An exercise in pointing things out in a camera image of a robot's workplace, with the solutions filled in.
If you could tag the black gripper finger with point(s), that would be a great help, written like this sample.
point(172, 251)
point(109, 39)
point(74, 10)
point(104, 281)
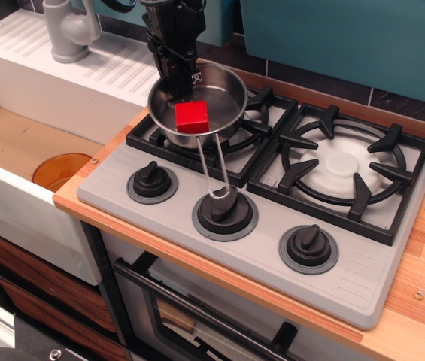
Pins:
point(160, 53)
point(179, 76)

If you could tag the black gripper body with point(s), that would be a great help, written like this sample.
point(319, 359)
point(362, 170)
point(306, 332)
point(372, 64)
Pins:
point(178, 24)

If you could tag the red cube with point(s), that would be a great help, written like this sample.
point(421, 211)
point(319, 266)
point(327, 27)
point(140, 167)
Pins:
point(192, 117)

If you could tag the stainless steel pan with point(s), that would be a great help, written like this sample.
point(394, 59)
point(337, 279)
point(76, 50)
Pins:
point(225, 96)

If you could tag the black left stove knob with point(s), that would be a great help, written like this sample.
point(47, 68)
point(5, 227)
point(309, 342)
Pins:
point(152, 184)

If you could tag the black stove knob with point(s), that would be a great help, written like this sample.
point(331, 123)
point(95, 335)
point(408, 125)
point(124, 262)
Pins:
point(308, 250)
point(152, 184)
point(227, 218)

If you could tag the black middle stove knob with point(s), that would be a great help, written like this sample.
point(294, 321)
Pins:
point(227, 218)

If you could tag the grey stove top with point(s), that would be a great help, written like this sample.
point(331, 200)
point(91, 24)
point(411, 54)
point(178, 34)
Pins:
point(354, 290)

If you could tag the black right stove knob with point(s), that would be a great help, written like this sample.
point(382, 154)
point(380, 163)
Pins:
point(308, 250)

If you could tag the grey toy faucet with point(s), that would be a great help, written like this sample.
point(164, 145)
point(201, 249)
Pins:
point(70, 34)

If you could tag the black left burner grate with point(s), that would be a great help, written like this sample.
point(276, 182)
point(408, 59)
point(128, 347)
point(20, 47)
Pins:
point(264, 115)

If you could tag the black burner grate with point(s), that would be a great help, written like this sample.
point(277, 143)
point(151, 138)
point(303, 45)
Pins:
point(358, 176)
point(264, 115)

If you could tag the white sink unit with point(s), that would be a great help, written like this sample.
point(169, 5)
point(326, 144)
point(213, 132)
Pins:
point(47, 109)

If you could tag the black right burner grate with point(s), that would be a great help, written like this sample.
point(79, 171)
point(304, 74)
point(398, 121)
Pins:
point(358, 176)

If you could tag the wooden drawer front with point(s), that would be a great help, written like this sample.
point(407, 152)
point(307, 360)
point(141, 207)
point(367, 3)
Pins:
point(70, 308)

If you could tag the oven door with handle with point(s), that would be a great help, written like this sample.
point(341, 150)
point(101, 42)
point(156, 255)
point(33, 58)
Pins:
point(190, 318)

